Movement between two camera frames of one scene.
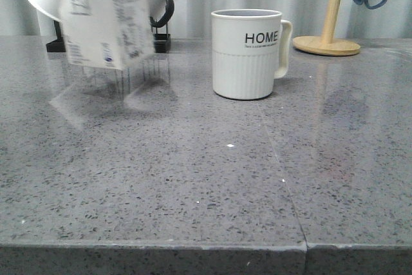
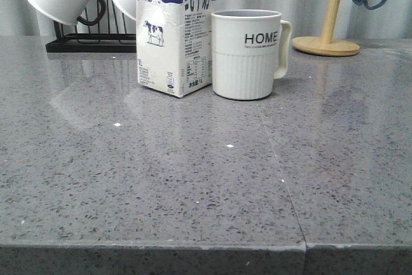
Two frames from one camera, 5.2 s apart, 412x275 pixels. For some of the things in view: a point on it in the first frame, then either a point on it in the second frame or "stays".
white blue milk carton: (106, 15) to (174, 9)
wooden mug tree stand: (324, 44) stays
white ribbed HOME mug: (244, 51) stays
